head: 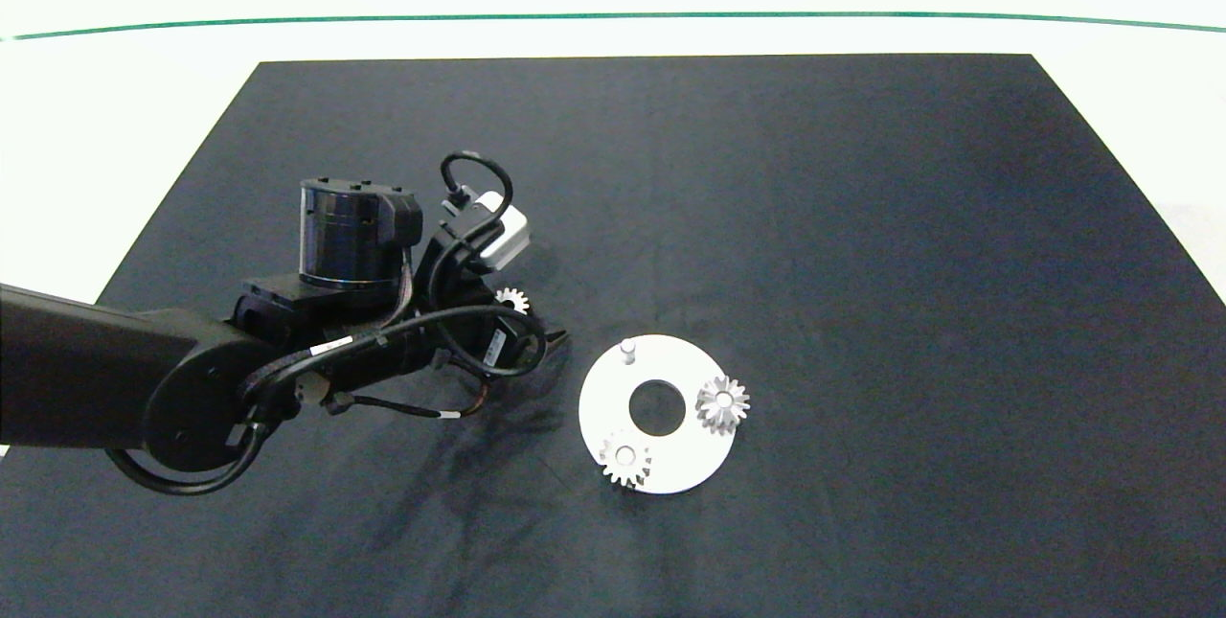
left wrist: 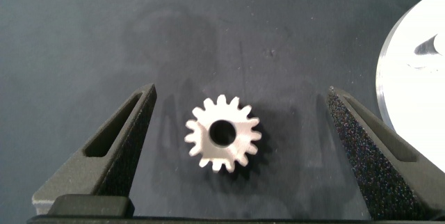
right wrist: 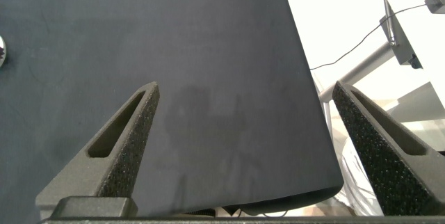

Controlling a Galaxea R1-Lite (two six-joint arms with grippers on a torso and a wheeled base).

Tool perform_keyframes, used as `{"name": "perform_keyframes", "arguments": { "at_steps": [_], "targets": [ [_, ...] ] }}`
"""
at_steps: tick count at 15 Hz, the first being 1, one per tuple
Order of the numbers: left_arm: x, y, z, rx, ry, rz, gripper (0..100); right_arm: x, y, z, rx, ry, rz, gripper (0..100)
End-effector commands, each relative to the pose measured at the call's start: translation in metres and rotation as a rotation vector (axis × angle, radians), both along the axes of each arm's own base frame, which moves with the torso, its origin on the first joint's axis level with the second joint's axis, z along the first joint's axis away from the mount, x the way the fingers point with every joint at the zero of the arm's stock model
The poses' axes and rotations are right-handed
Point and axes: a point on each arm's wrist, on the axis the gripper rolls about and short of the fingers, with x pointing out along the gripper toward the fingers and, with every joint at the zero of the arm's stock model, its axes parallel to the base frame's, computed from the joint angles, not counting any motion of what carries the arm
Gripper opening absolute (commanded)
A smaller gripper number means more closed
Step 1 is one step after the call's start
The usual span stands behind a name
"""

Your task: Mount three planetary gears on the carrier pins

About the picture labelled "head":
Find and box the black camera cable loop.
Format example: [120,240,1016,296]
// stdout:
[440,151,514,245]

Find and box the black cable loop at elbow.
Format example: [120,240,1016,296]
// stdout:
[103,405,271,496]

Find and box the steel gear with slanted teeth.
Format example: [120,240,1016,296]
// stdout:
[695,376,751,433]

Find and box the boxy silver wrist camera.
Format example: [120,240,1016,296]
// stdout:
[443,191,532,272]

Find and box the dark rectangular mat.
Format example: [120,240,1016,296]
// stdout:
[0,54,1226,618]

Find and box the round white plate with pins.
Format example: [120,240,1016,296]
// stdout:
[579,334,737,495]

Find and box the black cable loop at gripper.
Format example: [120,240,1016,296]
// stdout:
[427,216,549,379]

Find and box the thin cable with white tags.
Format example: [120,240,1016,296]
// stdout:
[326,380,491,423]

